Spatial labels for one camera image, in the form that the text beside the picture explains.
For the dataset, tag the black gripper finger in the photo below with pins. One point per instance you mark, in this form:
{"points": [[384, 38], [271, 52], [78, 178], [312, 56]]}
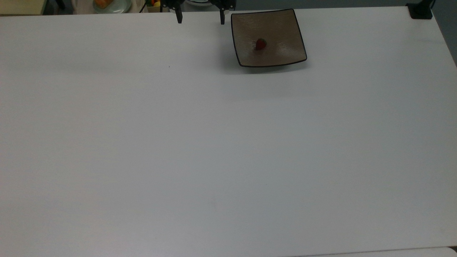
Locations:
{"points": [[222, 16], [179, 16]]}

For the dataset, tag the red toy strawberry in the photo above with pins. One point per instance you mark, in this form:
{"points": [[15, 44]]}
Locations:
{"points": [[260, 44]]}

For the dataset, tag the brown square ceramic plate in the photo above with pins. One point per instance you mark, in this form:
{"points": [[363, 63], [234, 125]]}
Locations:
{"points": [[282, 35]]}

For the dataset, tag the small yellow fruit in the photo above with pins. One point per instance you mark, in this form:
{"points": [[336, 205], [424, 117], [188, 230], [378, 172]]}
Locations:
{"points": [[156, 3]]}

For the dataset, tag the beige wooden board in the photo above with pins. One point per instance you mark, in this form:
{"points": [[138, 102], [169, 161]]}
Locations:
{"points": [[21, 6]]}

